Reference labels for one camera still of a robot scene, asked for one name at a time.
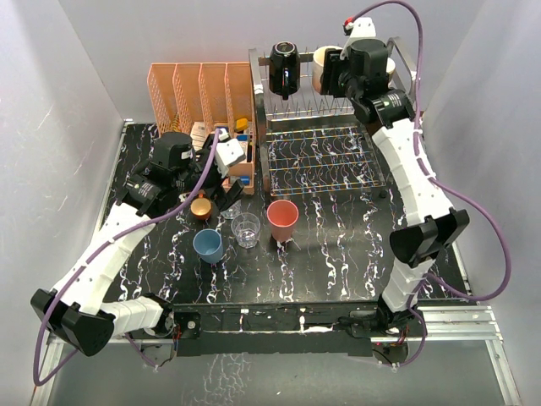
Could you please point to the brown and cream cup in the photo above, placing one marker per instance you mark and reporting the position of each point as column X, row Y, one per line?
column 390, row 68

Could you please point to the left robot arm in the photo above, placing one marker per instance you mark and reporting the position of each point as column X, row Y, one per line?
column 75, row 309

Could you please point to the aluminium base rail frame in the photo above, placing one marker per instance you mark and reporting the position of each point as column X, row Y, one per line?
column 293, row 355

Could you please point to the small orange ceramic mug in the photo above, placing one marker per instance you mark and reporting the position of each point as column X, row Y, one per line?
column 201, row 208

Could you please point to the pink textured mug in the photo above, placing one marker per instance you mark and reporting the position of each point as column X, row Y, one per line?
column 318, row 65

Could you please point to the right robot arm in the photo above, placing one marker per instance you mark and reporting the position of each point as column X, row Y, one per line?
column 433, row 223

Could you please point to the blue plastic tumbler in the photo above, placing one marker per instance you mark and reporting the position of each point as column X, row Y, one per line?
column 208, row 245

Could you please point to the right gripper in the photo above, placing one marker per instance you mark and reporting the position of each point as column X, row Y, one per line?
column 331, row 66

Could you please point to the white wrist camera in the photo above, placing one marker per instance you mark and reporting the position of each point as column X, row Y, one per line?
column 229, row 152
column 360, row 28

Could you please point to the yellow eraser block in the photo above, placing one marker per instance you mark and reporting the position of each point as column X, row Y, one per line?
column 241, row 125

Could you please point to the clear faceted glass cup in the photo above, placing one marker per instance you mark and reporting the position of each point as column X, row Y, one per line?
column 233, row 211

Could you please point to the steel two-tier dish rack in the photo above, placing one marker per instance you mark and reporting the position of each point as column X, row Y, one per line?
column 309, row 143

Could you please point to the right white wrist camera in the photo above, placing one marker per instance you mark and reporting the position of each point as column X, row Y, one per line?
column 360, row 28

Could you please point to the white barcode card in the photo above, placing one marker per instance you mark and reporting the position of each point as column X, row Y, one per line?
column 198, row 130

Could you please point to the black ceramic mug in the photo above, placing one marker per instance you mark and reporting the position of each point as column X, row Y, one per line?
column 284, row 69

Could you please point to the peach plastic desk organizer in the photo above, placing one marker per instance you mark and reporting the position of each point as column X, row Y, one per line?
column 217, row 94

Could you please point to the pink plastic tumbler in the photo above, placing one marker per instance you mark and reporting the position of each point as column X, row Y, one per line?
column 282, row 216

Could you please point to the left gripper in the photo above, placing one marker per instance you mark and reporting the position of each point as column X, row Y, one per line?
column 217, row 193

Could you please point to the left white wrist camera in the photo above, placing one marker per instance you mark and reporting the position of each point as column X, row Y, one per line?
column 229, row 152

